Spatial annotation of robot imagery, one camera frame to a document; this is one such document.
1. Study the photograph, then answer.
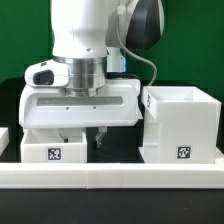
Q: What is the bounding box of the white drawer cabinet frame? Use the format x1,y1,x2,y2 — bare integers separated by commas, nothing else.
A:
140,86,221,164

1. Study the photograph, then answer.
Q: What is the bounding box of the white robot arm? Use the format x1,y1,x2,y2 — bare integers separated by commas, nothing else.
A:
19,0,164,142

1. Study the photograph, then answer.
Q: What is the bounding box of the white front drawer box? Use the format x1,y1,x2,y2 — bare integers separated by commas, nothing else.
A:
20,128,87,163

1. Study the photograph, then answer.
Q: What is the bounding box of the white barrier rail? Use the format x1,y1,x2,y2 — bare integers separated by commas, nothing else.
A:
0,128,9,156
0,163,224,189

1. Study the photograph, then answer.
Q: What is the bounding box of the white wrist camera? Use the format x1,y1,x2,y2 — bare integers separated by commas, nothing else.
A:
25,59,70,87

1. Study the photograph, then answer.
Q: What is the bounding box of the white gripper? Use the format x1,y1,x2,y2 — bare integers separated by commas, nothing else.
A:
19,79,142,147

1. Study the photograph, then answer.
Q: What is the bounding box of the white front barrier rail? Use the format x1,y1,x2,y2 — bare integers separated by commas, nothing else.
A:
0,163,224,189

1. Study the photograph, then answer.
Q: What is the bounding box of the white left barrier rail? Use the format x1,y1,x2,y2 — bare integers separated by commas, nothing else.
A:
0,128,9,156

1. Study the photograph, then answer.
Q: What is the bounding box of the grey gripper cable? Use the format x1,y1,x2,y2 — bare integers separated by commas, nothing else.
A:
115,6,158,87

